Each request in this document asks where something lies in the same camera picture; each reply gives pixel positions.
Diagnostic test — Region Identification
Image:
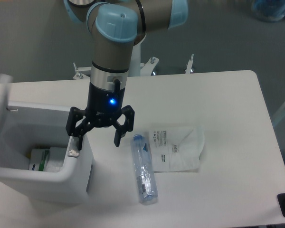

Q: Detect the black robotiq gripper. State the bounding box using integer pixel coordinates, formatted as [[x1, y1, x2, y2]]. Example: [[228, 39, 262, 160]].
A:
[[66, 82, 135, 151]]

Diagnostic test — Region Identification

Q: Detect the grey trash can push button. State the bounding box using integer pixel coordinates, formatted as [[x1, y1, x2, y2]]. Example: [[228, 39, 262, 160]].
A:
[[67, 138, 80, 158]]

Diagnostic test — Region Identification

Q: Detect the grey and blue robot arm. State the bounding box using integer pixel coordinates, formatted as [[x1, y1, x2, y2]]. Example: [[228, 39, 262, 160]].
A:
[[64, 0, 189, 150]]

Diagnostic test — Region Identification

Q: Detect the white push-button trash can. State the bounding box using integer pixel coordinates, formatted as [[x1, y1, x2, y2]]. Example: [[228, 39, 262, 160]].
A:
[[0, 101, 95, 204]]

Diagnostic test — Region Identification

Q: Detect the green white box in bin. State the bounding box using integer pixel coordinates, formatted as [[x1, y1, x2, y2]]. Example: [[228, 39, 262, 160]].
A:
[[28, 149, 50, 171]]

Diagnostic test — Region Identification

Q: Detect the white plastic packaging bag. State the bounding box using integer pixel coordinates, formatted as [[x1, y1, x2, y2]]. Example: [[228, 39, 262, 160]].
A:
[[149, 125, 205, 172]]

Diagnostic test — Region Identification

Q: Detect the clear plastic water bottle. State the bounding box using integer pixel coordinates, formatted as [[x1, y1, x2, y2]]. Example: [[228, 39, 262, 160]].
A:
[[131, 134, 158, 205]]

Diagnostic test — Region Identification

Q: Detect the blue plastic bag on floor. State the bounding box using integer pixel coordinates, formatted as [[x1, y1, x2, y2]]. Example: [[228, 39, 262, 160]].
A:
[[251, 0, 285, 22]]

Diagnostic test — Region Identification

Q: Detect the white pedestal base frame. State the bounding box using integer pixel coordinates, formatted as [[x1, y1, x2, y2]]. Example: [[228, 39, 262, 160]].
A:
[[73, 54, 195, 80]]

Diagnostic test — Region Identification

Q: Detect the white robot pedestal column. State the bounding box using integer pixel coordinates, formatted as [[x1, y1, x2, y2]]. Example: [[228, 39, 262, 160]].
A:
[[128, 42, 141, 77]]

